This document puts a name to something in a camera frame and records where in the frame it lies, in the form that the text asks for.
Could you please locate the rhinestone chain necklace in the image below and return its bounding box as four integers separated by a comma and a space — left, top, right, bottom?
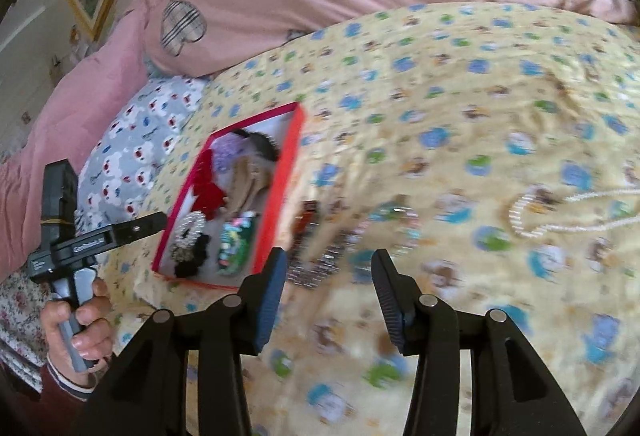
286, 200, 352, 291

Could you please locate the floral cloth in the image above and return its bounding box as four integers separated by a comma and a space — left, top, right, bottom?
0, 266, 53, 394

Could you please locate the grey bear print pillow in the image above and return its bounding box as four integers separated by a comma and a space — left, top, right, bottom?
75, 76, 208, 234

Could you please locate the person's left hand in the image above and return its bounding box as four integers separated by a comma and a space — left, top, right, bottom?
40, 277, 116, 377

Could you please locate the beige hair claw clip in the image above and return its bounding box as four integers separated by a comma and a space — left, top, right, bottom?
225, 159, 275, 217

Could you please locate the red box with white inside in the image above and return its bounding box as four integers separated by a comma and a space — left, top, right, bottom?
151, 102, 306, 292

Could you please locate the chunky pearl bracelet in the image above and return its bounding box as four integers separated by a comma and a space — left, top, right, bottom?
172, 211, 208, 249

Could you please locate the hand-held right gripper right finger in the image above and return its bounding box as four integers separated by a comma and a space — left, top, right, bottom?
372, 249, 586, 436

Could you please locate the plain pink bed sheet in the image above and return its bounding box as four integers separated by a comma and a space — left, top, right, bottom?
0, 0, 168, 282

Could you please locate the red scrunchie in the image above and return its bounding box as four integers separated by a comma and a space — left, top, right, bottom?
192, 150, 228, 219

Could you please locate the black hair claw clip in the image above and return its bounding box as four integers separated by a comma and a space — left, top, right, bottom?
232, 129, 281, 163

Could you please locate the pastel bead bracelet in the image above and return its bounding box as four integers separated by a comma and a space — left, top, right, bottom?
217, 211, 257, 267

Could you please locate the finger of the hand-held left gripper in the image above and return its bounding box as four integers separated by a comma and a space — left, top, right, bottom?
107, 210, 169, 243

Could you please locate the yellow bear print blanket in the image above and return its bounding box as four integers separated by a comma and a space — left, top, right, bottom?
107, 2, 640, 436

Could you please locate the purple mesh scrunchie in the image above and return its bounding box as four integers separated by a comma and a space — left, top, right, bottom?
212, 136, 251, 167

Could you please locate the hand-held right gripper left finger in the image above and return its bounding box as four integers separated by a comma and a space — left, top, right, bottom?
87, 246, 290, 436

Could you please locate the black scrunchie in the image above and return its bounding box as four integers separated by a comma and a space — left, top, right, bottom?
172, 233, 213, 279

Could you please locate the person's left forearm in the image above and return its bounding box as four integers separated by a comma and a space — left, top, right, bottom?
22, 356, 107, 436

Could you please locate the long pearl necklace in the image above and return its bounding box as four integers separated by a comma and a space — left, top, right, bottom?
509, 189, 640, 238

